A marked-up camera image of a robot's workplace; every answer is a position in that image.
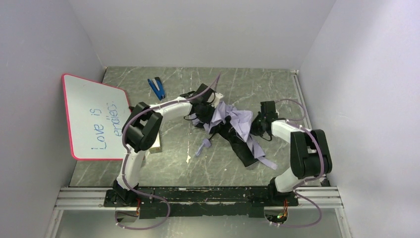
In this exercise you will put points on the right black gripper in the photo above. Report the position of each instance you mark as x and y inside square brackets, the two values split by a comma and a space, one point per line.
[260, 122]

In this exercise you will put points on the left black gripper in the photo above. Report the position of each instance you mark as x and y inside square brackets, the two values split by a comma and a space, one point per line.
[203, 113]

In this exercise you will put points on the lavender folding umbrella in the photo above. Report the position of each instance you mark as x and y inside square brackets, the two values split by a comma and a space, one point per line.
[234, 126]

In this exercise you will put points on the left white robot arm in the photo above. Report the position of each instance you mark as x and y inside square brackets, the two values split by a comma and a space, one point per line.
[141, 131]

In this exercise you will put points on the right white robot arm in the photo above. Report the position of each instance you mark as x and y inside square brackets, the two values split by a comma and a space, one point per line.
[309, 153]

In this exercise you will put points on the blue stapler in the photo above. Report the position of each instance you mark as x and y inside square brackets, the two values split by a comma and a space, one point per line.
[157, 87]

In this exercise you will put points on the small beige box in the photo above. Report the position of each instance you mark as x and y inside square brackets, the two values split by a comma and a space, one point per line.
[156, 146]

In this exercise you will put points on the pink framed whiteboard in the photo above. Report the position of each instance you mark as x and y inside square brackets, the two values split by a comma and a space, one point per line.
[96, 114]

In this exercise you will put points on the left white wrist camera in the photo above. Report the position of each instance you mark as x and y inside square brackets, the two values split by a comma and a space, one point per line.
[215, 99]

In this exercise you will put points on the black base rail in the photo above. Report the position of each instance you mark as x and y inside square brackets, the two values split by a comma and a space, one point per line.
[154, 202]

